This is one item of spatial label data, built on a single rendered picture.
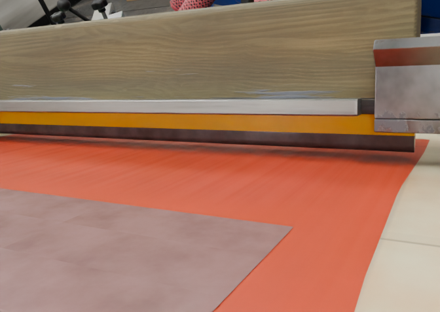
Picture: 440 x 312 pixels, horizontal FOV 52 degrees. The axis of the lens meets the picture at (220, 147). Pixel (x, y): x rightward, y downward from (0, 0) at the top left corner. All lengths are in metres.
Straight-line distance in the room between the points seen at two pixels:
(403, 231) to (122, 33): 0.26
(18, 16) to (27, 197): 4.99
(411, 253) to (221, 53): 0.20
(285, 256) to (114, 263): 0.06
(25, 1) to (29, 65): 4.88
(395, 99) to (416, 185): 0.05
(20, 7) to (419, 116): 5.09
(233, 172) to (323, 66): 0.09
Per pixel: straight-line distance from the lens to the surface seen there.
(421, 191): 0.24
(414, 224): 0.19
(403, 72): 0.27
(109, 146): 0.40
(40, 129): 0.46
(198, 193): 0.23
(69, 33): 0.41
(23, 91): 0.46
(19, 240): 0.20
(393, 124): 0.28
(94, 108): 0.38
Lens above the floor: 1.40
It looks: 36 degrees down
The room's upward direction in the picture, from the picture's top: 20 degrees counter-clockwise
